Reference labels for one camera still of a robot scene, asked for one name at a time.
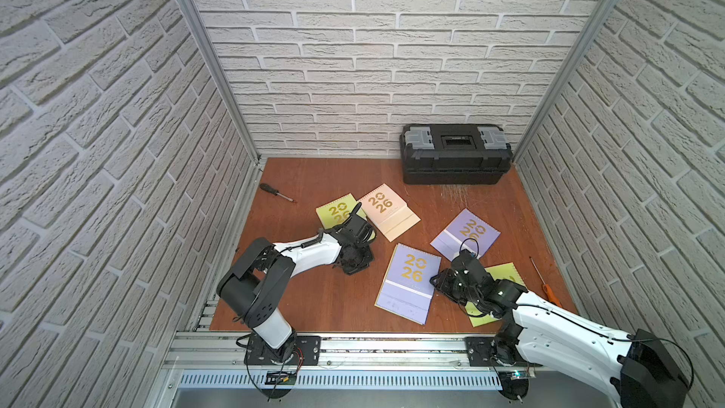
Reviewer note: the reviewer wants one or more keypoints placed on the black handled screwdriver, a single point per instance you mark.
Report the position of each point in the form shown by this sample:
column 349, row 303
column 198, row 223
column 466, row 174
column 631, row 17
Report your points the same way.
column 273, row 191

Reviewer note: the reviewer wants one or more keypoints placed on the green calendar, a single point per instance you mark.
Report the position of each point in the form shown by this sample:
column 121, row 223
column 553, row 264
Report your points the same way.
column 500, row 272
column 336, row 212

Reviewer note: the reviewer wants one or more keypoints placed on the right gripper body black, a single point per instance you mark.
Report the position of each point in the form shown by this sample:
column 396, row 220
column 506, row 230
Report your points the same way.
column 459, row 294

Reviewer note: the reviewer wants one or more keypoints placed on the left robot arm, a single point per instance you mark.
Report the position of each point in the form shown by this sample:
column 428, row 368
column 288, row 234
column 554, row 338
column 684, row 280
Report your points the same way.
column 257, row 281

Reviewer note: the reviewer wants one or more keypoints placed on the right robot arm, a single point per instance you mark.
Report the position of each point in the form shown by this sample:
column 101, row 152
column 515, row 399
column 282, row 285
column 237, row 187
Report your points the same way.
column 634, row 370

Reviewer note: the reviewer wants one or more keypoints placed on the purple calendar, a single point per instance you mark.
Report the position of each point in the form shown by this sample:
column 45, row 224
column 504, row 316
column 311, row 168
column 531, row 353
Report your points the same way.
column 406, row 290
column 466, row 231

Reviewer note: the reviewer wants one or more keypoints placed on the black plastic toolbox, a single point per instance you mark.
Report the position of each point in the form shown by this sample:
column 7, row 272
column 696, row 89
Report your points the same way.
column 454, row 154

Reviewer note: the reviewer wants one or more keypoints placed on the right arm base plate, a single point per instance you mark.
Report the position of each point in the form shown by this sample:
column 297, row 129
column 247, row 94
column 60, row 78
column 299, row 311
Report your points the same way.
column 481, row 351

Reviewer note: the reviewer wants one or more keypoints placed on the pink calendar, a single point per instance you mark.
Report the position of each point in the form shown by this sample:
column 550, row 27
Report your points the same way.
column 388, row 212

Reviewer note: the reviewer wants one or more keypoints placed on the orange handled screwdriver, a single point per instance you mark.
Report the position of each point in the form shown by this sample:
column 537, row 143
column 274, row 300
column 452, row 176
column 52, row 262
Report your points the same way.
column 551, row 296

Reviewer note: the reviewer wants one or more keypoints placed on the aluminium mounting rail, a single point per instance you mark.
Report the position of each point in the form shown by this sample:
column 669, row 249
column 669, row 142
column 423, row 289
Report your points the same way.
column 337, row 351

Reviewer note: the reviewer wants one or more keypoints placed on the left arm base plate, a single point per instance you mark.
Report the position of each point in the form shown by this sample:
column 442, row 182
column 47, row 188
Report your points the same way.
column 306, row 350

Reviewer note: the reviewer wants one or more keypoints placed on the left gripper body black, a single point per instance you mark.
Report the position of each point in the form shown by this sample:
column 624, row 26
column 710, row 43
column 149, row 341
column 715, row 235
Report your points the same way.
column 351, row 227

